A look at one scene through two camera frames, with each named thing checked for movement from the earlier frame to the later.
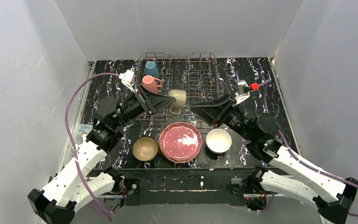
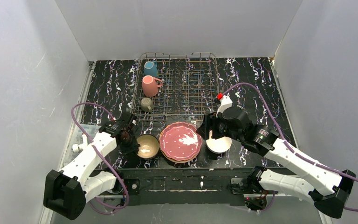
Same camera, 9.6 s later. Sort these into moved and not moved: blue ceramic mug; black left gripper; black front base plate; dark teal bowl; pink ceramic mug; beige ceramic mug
Moved: black left gripper; beige ceramic mug
Not moved: blue ceramic mug; black front base plate; pink ceramic mug; dark teal bowl
